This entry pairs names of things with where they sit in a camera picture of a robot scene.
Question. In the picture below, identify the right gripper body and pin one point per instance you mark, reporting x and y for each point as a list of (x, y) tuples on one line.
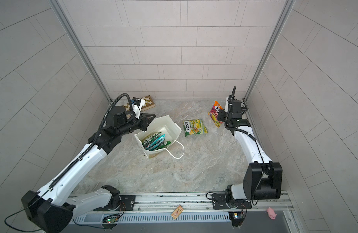
[(225, 116)]

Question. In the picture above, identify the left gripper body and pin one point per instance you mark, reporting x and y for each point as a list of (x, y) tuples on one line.
[(132, 125)]

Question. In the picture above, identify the orange Fox's candy bag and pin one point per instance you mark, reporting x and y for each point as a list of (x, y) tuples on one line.
[(214, 113)]

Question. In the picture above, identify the green yellow Fox's candy bag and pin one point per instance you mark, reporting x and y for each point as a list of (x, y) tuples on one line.
[(194, 127)]

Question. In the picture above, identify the white paper bag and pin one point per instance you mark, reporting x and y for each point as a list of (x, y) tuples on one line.
[(162, 124)]

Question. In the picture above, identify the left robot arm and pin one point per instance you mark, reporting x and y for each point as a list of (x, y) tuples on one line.
[(50, 208)]

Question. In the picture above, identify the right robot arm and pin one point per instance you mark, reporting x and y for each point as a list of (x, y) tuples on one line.
[(263, 177)]

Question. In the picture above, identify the green snack packs in bag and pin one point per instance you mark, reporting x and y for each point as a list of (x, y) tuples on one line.
[(155, 141)]

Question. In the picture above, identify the wooden chessboard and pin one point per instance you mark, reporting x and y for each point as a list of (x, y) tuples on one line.
[(148, 102)]

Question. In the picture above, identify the right circuit board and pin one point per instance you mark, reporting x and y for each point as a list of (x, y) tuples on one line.
[(236, 218)]

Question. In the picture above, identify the circuit board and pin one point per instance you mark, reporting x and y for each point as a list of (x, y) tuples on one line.
[(109, 222), (236, 218)]

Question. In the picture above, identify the left circuit board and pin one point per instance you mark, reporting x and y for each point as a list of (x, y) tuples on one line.
[(109, 222)]

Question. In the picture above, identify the wooden mousetrap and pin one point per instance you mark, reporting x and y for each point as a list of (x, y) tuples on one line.
[(177, 212)]

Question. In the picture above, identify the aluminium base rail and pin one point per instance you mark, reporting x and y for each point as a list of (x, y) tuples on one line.
[(168, 202)]

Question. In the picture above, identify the pink pig toy on rail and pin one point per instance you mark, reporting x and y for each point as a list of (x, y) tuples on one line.
[(271, 213)]

